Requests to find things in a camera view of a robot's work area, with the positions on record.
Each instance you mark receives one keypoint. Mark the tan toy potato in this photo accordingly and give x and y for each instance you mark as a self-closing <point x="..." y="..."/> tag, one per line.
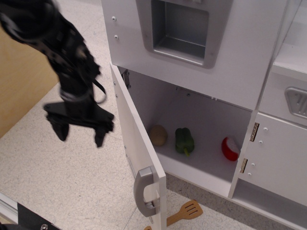
<point x="158" y="135"/>

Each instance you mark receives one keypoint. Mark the white cupboard door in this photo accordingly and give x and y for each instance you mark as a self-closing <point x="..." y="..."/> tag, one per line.
<point x="277" y="158"/>

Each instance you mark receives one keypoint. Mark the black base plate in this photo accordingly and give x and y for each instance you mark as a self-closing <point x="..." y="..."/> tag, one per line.
<point x="32" y="221"/>

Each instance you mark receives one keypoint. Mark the aluminium extrusion rail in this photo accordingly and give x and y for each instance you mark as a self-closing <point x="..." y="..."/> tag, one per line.
<point x="8" y="209"/>

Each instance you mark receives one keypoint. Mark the white low fridge door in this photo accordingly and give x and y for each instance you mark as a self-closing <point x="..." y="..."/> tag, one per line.
<point x="138" y="147"/>

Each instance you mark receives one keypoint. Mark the grey ice dispenser recess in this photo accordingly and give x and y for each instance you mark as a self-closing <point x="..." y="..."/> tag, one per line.
<point x="187" y="30"/>

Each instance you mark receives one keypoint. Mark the green toy bell pepper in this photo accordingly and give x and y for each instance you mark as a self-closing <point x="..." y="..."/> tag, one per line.
<point x="184" y="142"/>

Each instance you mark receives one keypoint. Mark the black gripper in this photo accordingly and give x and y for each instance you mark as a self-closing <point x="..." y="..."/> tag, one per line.
<point x="80" y="110"/>

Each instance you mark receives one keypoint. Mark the light wooden panel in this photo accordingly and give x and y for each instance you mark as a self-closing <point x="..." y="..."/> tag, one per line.
<point x="25" y="78"/>

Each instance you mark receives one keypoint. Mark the lower brass hinge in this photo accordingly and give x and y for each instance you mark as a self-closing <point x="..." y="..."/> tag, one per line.
<point x="243" y="165"/>

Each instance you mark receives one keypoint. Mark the wooden slotted spatula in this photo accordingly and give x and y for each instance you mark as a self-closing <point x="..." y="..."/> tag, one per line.
<point x="157" y="211"/>

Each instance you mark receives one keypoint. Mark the upper brass hinge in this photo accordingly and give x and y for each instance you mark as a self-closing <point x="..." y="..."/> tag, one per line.
<point x="254" y="132"/>

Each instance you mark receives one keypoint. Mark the brass hinge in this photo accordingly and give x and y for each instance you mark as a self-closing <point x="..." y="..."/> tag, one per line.
<point x="243" y="165"/>
<point x="254" y="132"/>

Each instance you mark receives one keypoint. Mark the grey fridge door handle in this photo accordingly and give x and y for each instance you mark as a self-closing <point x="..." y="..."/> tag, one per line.
<point x="144" y="178"/>

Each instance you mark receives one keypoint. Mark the grey oven vent panel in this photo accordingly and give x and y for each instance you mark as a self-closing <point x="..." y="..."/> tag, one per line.
<point x="297" y="101"/>

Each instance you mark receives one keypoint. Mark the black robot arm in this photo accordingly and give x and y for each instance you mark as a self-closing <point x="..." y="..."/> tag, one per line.
<point x="40" y="25"/>

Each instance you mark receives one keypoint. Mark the white toy fridge cabinet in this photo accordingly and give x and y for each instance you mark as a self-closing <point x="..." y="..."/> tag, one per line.
<point x="263" y="52"/>

